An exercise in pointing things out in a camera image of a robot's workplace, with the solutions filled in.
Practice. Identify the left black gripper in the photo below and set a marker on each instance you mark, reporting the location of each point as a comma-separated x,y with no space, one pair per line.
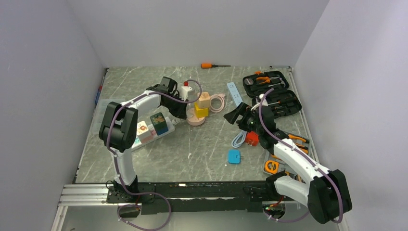
181,111

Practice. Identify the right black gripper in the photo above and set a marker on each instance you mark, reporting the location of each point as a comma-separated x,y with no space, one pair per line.
244,109

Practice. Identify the pink round plug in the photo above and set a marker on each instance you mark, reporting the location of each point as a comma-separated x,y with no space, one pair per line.
192,119

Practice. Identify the red cube adapter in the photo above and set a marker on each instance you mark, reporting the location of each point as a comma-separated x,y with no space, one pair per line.
251,139

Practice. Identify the white power strip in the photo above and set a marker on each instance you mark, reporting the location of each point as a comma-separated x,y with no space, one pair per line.
138,143

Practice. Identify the yellow plug adapter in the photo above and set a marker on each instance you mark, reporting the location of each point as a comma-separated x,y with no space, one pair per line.
200,112

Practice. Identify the green cube plug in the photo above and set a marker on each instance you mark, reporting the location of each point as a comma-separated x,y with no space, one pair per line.
158,120

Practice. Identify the wooden cube plug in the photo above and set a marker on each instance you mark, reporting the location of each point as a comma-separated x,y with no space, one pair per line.
204,100

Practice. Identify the blue power strip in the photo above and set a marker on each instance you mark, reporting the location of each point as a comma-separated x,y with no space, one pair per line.
234,93

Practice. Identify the pink plug adapter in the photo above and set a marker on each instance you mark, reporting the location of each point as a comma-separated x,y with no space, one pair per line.
145,136

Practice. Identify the small blue plug adapter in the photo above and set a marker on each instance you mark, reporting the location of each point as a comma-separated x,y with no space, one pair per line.
234,157

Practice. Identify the white cube plug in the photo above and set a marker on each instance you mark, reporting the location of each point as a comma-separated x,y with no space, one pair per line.
141,126

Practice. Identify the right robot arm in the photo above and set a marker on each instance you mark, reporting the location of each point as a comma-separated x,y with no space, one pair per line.
323,191

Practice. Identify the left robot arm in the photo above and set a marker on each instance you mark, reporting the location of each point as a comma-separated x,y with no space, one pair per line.
118,130

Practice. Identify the black tool case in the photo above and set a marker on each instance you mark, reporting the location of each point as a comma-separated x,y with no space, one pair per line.
282,101

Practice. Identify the orange tape measure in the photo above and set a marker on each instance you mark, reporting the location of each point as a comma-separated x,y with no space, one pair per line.
271,167

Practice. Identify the clear plastic screw box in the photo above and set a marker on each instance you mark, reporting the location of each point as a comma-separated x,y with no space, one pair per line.
98,115

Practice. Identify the blue red pen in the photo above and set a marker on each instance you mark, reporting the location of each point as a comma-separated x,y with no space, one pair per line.
99,91

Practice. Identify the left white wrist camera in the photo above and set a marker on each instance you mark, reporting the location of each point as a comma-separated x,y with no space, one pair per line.
185,91

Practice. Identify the orange handled screwdriver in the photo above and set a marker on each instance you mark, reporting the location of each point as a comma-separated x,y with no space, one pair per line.
209,65

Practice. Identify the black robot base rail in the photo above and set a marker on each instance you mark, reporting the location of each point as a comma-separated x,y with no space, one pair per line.
161,197

